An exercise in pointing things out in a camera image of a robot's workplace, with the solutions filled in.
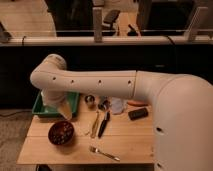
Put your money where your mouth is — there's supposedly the black rectangular block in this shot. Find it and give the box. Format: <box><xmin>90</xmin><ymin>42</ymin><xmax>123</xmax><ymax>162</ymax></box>
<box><xmin>128</xmin><ymin>108</ymin><xmax>148</xmax><ymax>120</ymax></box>

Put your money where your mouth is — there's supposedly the white railing bar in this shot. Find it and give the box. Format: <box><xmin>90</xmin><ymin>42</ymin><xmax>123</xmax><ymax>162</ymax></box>
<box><xmin>0</xmin><ymin>35</ymin><xmax>213</xmax><ymax>46</ymax></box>

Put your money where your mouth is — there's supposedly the green plastic tray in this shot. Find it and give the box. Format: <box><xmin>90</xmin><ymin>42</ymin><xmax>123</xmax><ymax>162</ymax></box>
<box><xmin>32</xmin><ymin>92</ymin><xmax>80</xmax><ymax>117</ymax></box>

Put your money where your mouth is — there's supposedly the dark red bowl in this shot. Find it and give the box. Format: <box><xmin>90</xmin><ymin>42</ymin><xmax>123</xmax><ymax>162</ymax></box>
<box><xmin>48</xmin><ymin>121</ymin><xmax>74</xmax><ymax>145</ymax></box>

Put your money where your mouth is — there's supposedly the silver metal fork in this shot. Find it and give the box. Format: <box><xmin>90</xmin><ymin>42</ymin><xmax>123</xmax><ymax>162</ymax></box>
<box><xmin>89</xmin><ymin>146</ymin><xmax>120</xmax><ymax>162</ymax></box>

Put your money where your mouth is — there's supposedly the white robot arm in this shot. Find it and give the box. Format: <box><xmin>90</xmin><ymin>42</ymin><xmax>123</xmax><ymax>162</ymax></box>
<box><xmin>30</xmin><ymin>54</ymin><xmax>213</xmax><ymax>171</ymax></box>

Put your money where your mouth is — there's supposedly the wooden handled utensil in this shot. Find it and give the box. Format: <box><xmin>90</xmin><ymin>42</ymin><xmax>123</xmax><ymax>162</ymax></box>
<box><xmin>90</xmin><ymin>111</ymin><xmax>100</xmax><ymax>138</ymax></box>

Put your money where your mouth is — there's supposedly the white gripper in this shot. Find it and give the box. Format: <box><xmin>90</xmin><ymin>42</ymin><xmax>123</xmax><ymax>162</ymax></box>
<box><xmin>41</xmin><ymin>90</ymin><xmax>72</xmax><ymax>120</ymax></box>

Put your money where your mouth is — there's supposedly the orange carrot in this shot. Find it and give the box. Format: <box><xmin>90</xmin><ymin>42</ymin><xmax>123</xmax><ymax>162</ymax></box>
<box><xmin>127</xmin><ymin>100</ymin><xmax>148</xmax><ymax>107</ymax></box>

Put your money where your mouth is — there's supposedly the small metal cup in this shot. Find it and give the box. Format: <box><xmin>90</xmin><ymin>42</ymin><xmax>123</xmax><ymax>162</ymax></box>
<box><xmin>84</xmin><ymin>95</ymin><xmax>95</xmax><ymax>108</ymax></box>

